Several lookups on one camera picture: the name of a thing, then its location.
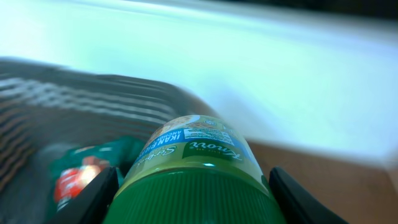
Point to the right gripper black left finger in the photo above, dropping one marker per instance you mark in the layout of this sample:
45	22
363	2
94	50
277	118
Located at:
83	195

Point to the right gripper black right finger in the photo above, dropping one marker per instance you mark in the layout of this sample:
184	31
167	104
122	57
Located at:
297	204

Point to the green Nescafe coffee bag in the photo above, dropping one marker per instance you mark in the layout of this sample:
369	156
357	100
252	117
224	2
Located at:
77	167

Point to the green lidded seasoning jar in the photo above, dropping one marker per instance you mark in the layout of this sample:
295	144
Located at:
195	169

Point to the grey plastic lattice basket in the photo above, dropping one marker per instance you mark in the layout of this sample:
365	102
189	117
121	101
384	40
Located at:
47	109

